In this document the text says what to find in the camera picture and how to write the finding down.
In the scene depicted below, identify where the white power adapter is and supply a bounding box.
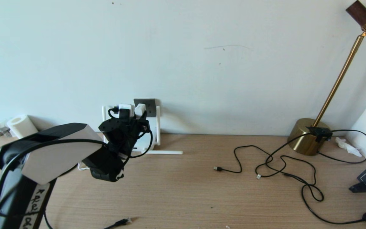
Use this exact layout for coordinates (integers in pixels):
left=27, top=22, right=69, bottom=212
left=134, top=104, right=147, bottom=117

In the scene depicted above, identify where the black ethernet cable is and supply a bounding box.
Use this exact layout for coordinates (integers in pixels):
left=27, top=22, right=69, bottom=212
left=43, top=212, right=132, bottom=229

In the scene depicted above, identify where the white router with antennas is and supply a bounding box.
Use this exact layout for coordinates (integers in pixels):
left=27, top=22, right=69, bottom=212
left=102, top=106, right=183, bottom=155

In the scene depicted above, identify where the white toilet paper roll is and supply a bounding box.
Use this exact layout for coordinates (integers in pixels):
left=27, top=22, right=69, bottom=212
left=7, top=114, right=39, bottom=139

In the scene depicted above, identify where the small clear plastic container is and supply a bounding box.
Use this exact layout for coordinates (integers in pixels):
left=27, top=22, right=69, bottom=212
left=0, top=119, right=12, bottom=137

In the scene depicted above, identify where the gold desk lamp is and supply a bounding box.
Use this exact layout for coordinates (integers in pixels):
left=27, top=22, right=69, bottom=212
left=287, top=0, right=366, bottom=156

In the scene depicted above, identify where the crumpled white tissue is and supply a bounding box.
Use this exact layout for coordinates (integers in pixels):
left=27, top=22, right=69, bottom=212
left=335, top=137, right=363, bottom=158

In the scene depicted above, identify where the black clip stand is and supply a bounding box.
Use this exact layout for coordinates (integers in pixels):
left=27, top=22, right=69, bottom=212
left=349, top=182, right=366, bottom=193

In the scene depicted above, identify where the black left wrist camera cable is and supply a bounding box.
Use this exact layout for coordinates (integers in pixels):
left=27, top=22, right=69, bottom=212
left=0, top=108, right=154, bottom=220

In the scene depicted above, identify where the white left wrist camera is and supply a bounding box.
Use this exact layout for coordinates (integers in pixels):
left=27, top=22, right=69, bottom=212
left=119, top=104, right=135, bottom=119

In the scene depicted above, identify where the grey wall socket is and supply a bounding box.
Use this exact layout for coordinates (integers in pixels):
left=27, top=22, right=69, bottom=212
left=134, top=99, right=156, bottom=117

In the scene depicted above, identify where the black USB cable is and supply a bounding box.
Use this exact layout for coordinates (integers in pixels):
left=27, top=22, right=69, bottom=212
left=214, top=145, right=287, bottom=179

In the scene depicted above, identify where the black inline cord switch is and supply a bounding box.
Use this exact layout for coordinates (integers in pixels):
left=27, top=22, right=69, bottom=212
left=307, top=127, right=333, bottom=142

